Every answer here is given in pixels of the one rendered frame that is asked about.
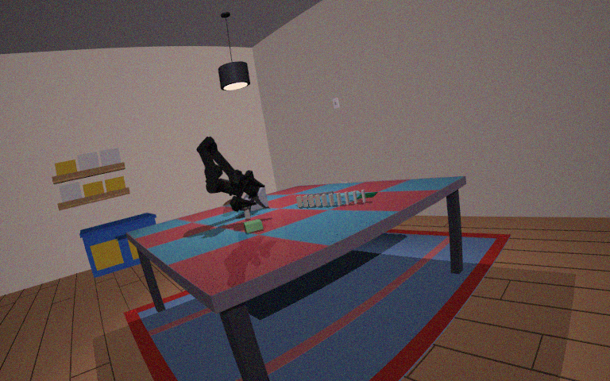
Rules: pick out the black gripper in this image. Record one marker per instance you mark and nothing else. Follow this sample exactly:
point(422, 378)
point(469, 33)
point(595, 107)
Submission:
point(238, 202)

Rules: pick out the green square block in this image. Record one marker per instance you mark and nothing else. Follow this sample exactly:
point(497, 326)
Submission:
point(253, 225)

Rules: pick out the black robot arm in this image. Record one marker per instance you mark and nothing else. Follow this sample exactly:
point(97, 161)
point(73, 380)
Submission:
point(209, 153)

